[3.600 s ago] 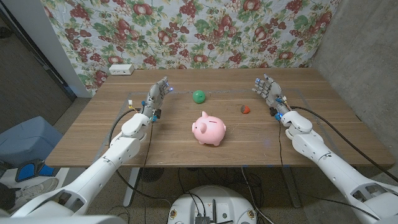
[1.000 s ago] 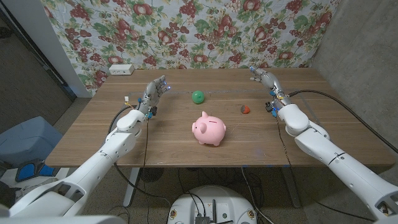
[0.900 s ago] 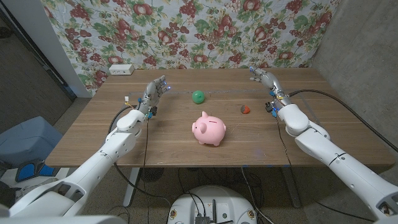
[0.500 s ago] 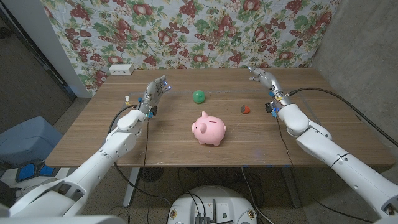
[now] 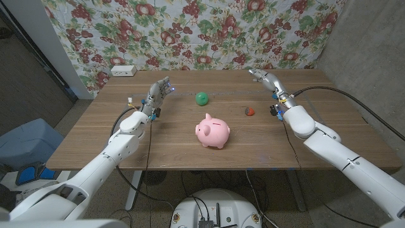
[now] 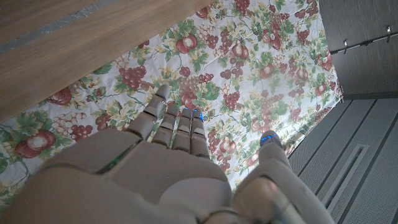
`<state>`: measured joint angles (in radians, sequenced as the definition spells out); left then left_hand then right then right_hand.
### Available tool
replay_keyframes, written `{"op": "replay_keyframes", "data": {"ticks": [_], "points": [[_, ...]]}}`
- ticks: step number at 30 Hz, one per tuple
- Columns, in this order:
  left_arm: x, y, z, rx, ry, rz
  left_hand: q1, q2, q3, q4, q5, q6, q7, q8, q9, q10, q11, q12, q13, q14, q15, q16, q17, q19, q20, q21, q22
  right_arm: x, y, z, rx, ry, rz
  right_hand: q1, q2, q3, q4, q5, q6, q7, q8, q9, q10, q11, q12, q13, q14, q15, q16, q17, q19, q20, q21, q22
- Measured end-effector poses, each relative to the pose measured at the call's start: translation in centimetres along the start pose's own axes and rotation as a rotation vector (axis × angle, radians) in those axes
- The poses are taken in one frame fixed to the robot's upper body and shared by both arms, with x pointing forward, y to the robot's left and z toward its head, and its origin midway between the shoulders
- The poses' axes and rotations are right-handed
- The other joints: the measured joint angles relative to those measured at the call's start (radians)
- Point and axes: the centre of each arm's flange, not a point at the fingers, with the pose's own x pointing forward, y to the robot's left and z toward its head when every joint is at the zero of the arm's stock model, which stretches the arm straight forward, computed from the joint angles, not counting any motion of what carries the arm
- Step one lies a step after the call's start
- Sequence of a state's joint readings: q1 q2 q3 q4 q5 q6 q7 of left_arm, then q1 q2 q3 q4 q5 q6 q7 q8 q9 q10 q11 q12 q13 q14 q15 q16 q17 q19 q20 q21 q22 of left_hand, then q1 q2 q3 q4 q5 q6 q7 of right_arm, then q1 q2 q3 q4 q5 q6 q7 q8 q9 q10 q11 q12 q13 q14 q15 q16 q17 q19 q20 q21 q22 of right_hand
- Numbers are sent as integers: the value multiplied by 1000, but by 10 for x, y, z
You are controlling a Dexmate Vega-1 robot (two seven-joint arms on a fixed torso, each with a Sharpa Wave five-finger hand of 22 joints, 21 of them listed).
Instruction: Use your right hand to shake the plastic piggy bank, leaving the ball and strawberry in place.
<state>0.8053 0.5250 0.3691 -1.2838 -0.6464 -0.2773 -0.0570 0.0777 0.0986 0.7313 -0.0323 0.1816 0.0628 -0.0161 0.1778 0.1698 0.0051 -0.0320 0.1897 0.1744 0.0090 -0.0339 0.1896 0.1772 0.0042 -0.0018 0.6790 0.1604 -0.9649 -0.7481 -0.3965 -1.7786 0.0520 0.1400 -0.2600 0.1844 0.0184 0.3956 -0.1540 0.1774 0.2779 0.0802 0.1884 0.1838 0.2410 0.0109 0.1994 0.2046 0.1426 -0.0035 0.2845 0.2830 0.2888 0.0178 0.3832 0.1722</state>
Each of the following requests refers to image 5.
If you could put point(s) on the blue foot pedal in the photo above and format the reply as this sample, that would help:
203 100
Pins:
27 174

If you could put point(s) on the floral fruit print backdrop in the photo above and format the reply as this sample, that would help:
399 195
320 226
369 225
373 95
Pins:
196 31

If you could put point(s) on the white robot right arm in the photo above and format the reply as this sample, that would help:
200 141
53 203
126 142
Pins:
332 149

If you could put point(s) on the red toy strawberry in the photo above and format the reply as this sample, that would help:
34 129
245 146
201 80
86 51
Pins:
250 111

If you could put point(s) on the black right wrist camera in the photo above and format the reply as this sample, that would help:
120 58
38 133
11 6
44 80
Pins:
274 111

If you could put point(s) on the pink plastic piggy bank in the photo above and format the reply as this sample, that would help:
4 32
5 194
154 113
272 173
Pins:
213 131

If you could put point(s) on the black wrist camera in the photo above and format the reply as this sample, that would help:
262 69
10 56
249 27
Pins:
156 112
274 111

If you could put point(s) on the blue-grey plastic bin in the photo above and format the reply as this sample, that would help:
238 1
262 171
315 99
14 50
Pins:
28 142

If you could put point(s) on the green ball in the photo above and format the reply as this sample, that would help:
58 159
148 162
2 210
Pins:
201 99

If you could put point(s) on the white power strip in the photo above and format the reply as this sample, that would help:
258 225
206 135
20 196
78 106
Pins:
123 71

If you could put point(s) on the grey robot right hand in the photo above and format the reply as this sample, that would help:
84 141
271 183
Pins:
273 84

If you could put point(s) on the white robot torso base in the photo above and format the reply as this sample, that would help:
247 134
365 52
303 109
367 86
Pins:
228 206

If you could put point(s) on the grey table leg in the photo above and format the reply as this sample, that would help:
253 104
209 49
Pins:
297 193

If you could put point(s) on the white table leg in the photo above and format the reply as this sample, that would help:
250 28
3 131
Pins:
133 193

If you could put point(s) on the white wall pillar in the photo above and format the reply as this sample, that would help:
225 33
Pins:
41 38

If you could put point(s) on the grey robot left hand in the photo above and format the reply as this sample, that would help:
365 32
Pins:
155 96

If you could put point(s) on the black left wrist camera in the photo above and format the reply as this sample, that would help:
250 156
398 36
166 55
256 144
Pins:
156 112

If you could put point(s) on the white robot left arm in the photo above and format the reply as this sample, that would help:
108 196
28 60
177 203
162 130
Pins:
101 164

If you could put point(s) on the round black floor fan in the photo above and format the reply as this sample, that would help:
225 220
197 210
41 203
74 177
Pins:
154 177

